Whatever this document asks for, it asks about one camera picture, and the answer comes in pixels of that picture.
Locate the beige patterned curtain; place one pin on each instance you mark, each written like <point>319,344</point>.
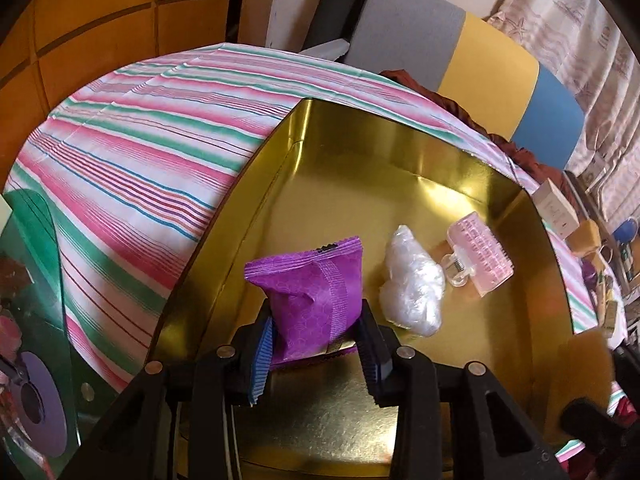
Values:
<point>575,35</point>

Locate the pink hair roller clip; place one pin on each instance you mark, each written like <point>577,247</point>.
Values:
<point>482,250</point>

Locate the striped pink green tablecloth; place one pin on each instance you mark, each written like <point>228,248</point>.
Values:
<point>150,135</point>

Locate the blue plastic container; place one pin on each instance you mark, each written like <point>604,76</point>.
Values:
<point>625,230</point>

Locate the green printed tin lid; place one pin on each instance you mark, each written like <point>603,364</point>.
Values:
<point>30,240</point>

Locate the white cardboard box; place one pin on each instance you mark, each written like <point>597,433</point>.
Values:
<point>557,207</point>

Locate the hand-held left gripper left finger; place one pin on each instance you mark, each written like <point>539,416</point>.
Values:
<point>262,360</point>

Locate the yellow sponge block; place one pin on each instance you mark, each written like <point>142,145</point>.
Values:
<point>586,236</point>
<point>596,260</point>

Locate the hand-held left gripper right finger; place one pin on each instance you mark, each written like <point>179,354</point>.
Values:
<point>372,365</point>

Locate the orange wooden wardrobe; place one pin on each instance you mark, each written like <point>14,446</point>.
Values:
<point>100,35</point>

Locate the gold metal tin box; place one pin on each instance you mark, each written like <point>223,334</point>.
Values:
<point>400,160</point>

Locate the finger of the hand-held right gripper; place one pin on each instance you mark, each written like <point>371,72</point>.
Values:
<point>590,417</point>

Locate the maroon cloth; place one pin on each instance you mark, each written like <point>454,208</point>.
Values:
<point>445,95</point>

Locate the crumpled white plastic wrap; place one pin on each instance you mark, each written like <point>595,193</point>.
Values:
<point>412,280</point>

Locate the grey yellow blue chair back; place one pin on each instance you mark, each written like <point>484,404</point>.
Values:
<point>500,70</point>

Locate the purple snack packet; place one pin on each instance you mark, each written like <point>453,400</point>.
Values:
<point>310,300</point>

